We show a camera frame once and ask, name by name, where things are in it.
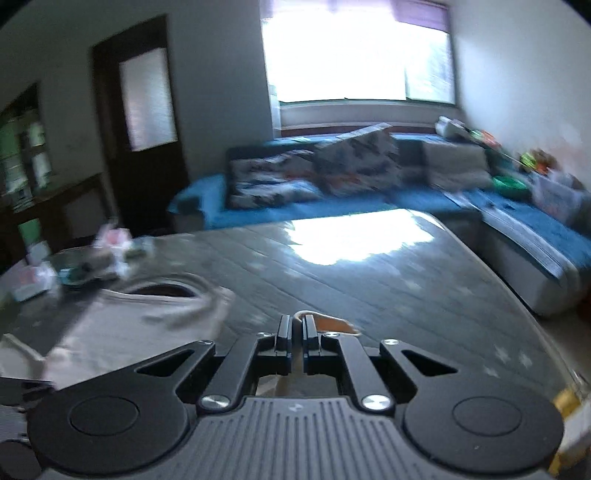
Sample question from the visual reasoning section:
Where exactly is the grey pillow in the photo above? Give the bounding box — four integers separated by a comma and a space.
422, 141, 492, 190

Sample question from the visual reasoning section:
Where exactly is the cream garment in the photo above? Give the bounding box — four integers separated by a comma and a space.
0, 286, 361, 400

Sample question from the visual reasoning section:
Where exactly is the brown plush toy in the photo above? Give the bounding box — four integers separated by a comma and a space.
533, 150, 557, 174

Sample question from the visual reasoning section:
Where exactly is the window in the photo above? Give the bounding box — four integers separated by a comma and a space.
261, 0, 455, 104

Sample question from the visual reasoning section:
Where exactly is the pink plush toy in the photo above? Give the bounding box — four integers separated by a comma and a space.
466, 129, 502, 148

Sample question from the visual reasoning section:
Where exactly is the panda plush toy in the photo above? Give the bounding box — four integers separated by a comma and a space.
436, 115, 467, 139

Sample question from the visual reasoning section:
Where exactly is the large butterfly print pillow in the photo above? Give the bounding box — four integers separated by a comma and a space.
314, 122, 402, 195

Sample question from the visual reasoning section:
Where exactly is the dark wooden door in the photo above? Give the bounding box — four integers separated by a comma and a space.
92, 14, 190, 236

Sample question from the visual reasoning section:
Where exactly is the round black induction cooktop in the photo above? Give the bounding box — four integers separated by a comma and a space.
120, 284, 197, 298

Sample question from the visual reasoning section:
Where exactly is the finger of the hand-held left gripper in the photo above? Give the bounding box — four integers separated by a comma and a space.
0, 376, 55, 403

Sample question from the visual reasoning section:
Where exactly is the blue sofa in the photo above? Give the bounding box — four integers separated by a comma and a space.
167, 131, 591, 317

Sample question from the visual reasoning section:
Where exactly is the green bowl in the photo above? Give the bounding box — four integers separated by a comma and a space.
492, 175, 527, 195

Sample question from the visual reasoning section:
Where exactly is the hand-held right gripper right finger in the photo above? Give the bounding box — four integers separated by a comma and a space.
302, 315, 461, 412

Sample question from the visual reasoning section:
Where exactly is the yellow white object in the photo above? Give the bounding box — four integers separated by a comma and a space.
549, 385, 591, 478

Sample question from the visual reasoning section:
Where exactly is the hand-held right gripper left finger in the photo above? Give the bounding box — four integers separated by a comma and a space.
134, 315, 293, 414

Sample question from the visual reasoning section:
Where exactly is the pink tissue pack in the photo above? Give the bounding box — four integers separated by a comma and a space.
92, 224, 134, 278

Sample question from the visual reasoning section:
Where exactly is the clear plastic storage box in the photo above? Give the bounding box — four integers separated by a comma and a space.
531, 171, 587, 227

